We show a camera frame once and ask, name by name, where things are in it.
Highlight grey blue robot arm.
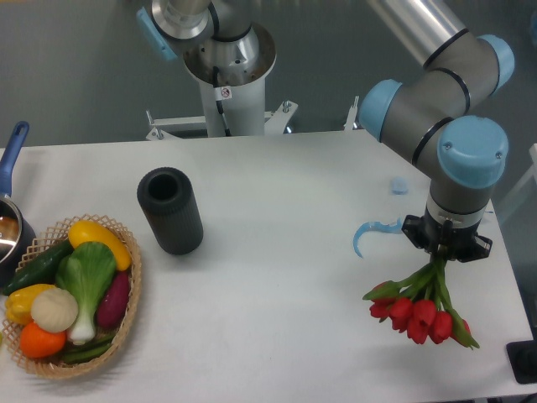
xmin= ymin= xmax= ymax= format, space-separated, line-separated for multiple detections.
xmin=137 ymin=1 xmax=514 ymax=262

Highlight yellow squash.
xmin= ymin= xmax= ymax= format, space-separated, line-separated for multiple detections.
xmin=67 ymin=220 xmax=133 ymax=272

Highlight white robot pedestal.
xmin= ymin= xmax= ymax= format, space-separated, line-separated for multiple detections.
xmin=183 ymin=23 xmax=276 ymax=138

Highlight small blue tape piece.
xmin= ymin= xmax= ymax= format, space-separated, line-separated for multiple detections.
xmin=390 ymin=176 xmax=409 ymax=196

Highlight green bean pods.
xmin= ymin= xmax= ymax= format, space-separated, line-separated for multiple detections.
xmin=60 ymin=334 xmax=115 ymax=365

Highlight woven wicker basket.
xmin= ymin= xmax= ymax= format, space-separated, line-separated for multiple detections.
xmin=2 ymin=214 xmax=142 ymax=379

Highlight yellow bell pepper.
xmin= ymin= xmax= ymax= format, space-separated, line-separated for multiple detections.
xmin=5 ymin=284 xmax=55 ymax=326

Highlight green cucumber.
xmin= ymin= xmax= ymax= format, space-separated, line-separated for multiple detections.
xmin=2 ymin=240 xmax=73 ymax=296

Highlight white garlic bulb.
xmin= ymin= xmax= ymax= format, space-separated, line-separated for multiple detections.
xmin=30 ymin=287 xmax=79 ymax=333

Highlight white object right edge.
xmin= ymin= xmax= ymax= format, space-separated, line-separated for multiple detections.
xmin=496 ymin=144 xmax=536 ymax=223

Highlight red tulip bouquet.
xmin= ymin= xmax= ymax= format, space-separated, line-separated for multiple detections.
xmin=362 ymin=254 xmax=479 ymax=349

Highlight green bok choy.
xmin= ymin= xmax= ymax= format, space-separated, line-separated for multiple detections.
xmin=55 ymin=241 xmax=116 ymax=346

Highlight orange fruit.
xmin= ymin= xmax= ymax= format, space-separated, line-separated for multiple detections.
xmin=19 ymin=322 xmax=66 ymax=359

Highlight blue handled saucepan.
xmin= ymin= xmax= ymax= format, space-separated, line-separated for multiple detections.
xmin=1 ymin=121 xmax=35 ymax=287

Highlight black device at edge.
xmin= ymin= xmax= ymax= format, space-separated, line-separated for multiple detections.
xmin=506 ymin=340 xmax=536 ymax=385

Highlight purple sweet potato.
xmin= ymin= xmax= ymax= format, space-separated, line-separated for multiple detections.
xmin=96 ymin=272 xmax=130 ymax=329

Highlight curled blue tape strip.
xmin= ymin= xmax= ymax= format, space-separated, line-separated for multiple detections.
xmin=352 ymin=217 xmax=403 ymax=258

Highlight dark grey ribbed vase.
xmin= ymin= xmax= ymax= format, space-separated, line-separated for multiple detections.
xmin=137 ymin=167 xmax=204 ymax=255

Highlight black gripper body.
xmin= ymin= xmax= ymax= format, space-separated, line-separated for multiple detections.
xmin=402 ymin=214 xmax=493 ymax=263

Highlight white metal base frame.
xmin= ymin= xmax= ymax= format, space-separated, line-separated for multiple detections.
xmin=145 ymin=96 xmax=362 ymax=141

